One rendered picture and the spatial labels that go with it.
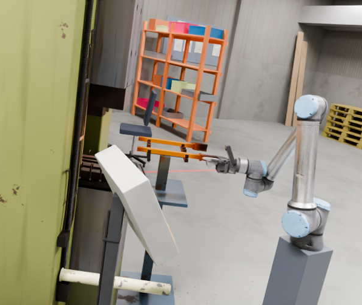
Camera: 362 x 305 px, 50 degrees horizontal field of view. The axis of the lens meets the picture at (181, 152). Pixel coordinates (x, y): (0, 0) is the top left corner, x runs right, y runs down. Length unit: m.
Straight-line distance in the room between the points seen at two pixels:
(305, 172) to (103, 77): 1.12
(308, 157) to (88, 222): 1.13
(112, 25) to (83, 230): 0.88
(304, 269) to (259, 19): 8.85
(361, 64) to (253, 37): 3.00
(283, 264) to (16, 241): 1.50
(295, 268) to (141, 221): 1.40
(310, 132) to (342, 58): 9.92
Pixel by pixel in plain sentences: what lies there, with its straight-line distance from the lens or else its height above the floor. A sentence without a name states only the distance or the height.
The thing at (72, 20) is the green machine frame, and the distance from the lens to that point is 1.34.
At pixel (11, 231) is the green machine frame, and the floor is 0.82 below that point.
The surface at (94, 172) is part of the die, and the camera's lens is 1.73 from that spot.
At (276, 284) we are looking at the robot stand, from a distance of 2.49.
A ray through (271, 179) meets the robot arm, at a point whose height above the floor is 0.91.
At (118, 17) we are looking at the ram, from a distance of 1.58.
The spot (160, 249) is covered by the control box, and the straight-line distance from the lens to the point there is 1.18.
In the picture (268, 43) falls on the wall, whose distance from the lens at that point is 10.92.
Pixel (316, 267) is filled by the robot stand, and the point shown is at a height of 0.50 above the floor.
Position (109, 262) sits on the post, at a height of 0.85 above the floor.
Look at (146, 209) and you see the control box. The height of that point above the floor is 1.11.
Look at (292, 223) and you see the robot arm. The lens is 2.13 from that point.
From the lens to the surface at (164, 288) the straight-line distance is 1.63.
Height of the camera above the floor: 1.55
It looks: 15 degrees down
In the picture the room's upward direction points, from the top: 10 degrees clockwise
